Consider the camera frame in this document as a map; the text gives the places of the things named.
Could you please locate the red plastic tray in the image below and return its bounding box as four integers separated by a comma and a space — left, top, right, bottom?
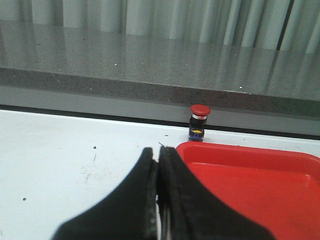
177, 141, 320, 240

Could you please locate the red mushroom push button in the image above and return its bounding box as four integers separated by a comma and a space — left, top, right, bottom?
188, 104, 211, 142

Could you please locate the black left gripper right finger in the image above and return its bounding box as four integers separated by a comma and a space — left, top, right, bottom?
158, 146, 275, 240

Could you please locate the grey stone counter ledge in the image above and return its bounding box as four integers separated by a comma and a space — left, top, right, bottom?
0, 20, 320, 139

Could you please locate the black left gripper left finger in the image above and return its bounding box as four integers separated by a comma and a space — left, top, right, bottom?
52, 147, 158, 240

